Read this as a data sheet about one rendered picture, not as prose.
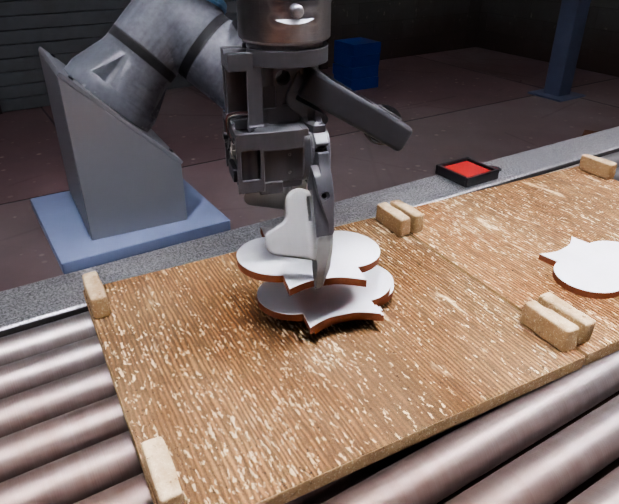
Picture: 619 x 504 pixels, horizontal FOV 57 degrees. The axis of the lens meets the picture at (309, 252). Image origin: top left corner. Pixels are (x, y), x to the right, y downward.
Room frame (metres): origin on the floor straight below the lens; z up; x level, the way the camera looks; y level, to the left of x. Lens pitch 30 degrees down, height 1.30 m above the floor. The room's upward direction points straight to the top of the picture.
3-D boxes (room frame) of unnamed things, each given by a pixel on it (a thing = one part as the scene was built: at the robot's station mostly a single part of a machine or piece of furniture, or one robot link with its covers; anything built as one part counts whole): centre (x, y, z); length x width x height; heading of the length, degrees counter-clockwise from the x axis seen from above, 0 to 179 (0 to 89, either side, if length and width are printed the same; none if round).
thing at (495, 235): (0.68, -0.37, 0.93); 0.41 x 0.35 x 0.02; 118
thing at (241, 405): (0.49, 0.00, 0.93); 0.41 x 0.35 x 0.02; 118
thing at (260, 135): (0.49, 0.03, 1.15); 0.09 x 0.08 x 0.12; 106
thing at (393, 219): (0.70, -0.11, 0.95); 0.06 x 0.02 x 0.03; 28
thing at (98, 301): (0.51, 0.23, 0.95); 0.06 x 0.02 x 0.03; 28
